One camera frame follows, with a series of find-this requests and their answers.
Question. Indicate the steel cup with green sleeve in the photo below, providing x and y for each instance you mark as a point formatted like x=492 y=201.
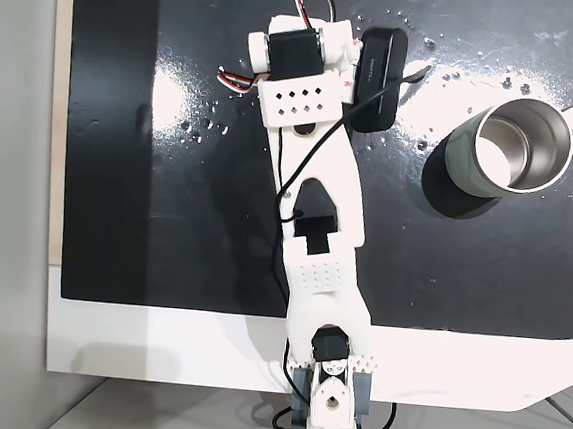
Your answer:
x=513 y=149

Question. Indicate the black glossy mat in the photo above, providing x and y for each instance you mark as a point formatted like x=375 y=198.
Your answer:
x=166 y=214

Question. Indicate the light wooden board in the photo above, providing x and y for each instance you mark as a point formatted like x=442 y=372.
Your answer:
x=57 y=104

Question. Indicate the black oval camera box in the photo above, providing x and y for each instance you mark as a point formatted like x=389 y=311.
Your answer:
x=379 y=77

